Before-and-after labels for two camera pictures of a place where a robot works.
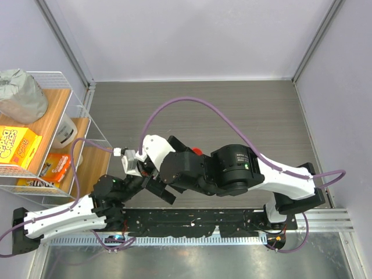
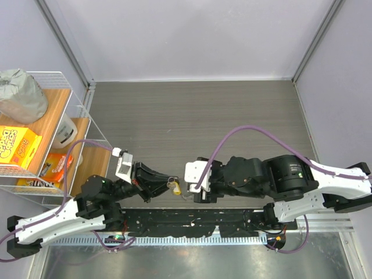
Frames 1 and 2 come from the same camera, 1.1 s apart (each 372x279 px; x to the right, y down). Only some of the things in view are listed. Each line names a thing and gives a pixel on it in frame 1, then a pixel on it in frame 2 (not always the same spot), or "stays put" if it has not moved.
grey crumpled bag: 22,99 stays put
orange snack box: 56,167 stays put
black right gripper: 179,147 → 211,196
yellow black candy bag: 36,182 stays put
